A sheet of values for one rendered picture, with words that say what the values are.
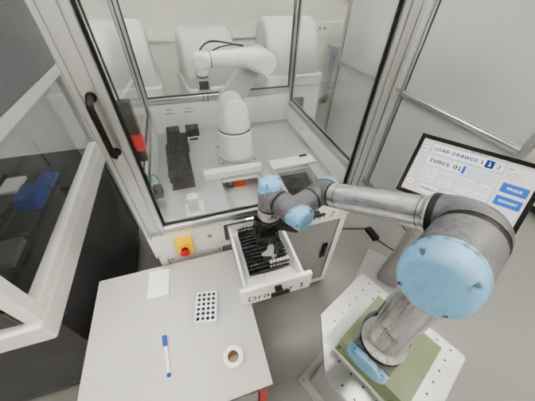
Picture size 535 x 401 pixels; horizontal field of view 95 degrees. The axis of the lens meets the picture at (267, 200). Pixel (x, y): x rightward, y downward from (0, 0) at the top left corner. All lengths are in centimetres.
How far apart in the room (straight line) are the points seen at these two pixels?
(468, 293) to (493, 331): 203
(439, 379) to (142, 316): 112
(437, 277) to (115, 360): 105
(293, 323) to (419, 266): 153
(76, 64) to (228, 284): 91
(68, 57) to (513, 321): 279
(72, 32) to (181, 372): 103
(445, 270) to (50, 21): 88
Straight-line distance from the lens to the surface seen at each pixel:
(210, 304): 110
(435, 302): 48
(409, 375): 106
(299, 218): 66
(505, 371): 238
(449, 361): 126
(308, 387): 182
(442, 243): 46
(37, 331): 120
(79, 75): 81
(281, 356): 185
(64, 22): 79
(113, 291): 131
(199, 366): 107
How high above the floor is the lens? 179
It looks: 44 degrees down
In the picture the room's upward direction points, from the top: 2 degrees clockwise
